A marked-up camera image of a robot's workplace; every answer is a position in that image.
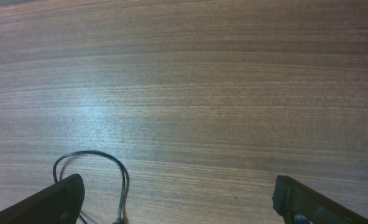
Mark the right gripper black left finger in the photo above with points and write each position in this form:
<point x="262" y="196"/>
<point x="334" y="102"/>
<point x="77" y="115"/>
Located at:
<point x="59" y="203"/>

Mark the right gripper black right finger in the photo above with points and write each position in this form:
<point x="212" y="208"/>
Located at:
<point x="297" y="203"/>

